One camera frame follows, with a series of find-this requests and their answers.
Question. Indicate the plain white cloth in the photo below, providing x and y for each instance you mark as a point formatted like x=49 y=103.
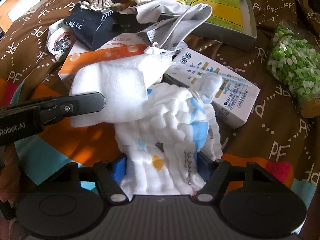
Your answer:
x=123 y=83

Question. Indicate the orange white product box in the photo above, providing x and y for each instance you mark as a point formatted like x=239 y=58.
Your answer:
x=123 y=45

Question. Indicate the white muslin cloth blue print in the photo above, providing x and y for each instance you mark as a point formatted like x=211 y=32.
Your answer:
x=161 y=148

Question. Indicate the white sock dark print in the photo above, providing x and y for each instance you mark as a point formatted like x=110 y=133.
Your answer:
x=60 y=40

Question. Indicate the framed colourful cartoon painting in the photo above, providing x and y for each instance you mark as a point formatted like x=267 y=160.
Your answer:
x=231 y=22

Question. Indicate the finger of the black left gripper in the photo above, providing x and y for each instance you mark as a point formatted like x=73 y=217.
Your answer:
x=56 y=109

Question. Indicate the white blue product box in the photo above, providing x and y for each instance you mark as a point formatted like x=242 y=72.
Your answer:
x=235 y=98

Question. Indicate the green white filled plastic bag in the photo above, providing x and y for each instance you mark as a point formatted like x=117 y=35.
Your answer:
x=294 y=61

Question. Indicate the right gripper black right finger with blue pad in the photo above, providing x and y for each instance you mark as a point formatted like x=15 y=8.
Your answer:
x=214 y=174

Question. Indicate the brown PF patterned blanket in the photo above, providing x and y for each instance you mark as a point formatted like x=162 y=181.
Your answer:
x=275 y=136

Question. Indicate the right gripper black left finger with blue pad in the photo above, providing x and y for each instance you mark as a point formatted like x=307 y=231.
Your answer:
x=109 y=175

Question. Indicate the dark navy sock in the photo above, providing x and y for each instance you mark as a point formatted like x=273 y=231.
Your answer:
x=93 y=28

